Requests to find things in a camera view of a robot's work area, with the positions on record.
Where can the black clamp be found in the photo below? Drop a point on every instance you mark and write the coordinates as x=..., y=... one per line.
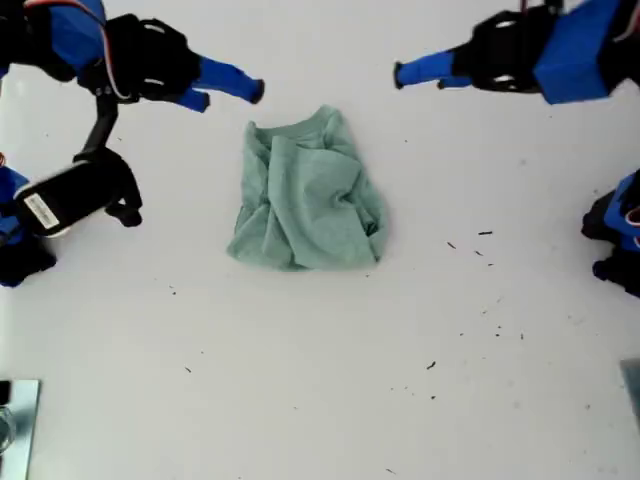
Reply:
x=4, y=392

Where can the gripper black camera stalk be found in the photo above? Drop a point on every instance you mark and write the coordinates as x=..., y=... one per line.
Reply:
x=102, y=125

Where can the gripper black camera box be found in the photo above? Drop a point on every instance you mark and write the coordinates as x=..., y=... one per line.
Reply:
x=60, y=200

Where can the green t-shirt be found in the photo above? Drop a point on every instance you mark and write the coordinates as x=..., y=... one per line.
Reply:
x=310, y=215

